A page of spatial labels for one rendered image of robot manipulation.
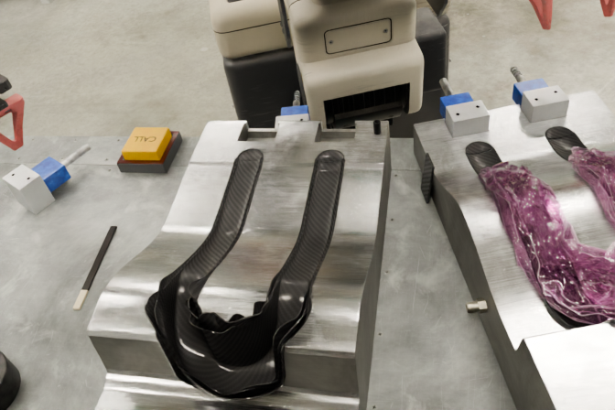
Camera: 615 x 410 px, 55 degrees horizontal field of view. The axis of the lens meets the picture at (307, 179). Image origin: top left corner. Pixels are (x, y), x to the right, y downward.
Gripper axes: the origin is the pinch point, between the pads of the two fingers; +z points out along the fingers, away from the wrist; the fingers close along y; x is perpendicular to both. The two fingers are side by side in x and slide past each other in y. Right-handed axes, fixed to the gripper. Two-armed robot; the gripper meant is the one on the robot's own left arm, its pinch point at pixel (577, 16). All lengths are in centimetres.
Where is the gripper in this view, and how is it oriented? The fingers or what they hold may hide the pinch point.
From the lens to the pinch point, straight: 82.3
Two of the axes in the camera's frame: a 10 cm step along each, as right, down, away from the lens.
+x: -0.8, -2.7, 9.6
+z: 1.9, 9.4, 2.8
